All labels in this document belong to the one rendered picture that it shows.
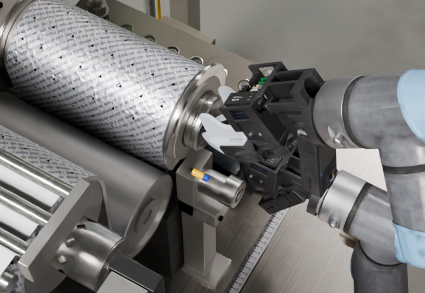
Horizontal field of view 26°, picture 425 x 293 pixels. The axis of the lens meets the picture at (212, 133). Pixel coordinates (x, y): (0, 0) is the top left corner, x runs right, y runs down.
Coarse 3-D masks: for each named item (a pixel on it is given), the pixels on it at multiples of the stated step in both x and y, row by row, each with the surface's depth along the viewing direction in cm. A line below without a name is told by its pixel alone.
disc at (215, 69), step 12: (204, 72) 111; (216, 72) 115; (192, 84) 109; (192, 96) 110; (180, 108) 109; (180, 120) 110; (168, 132) 109; (168, 144) 110; (168, 156) 112; (168, 168) 115
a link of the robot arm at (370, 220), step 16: (368, 192) 122; (384, 192) 122; (352, 208) 121; (368, 208) 121; (384, 208) 120; (352, 224) 121; (368, 224) 120; (384, 224) 120; (368, 240) 122; (384, 240) 120; (368, 256) 126; (384, 256) 123; (400, 256) 121
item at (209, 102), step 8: (208, 96) 113; (216, 96) 114; (200, 104) 112; (208, 104) 112; (216, 104) 114; (192, 112) 112; (200, 112) 112; (208, 112) 112; (216, 112) 115; (192, 120) 112; (192, 128) 112; (200, 128) 112; (184, 136) 113; (192, 136) 112; (200, 136) 114; (184, 144) 115; (192, 144) 113; (200, 144) 115
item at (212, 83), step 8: (16, 24) 117; (8, 40) 117; (192, 80) 112; (208, 80) 113; (216, 80) 116; (200, 88) 111; (208, 88) 114; (216, 88) 117; (200, 96) 113; (176, 104) 111; (192, 104) 111; (184, 112) 110; (184, 120) 111; (168, 128) 111; (184, 128) 112; (176, 136) 111; (176, 144) 112; (176, 152) 114; (184, 152) 117
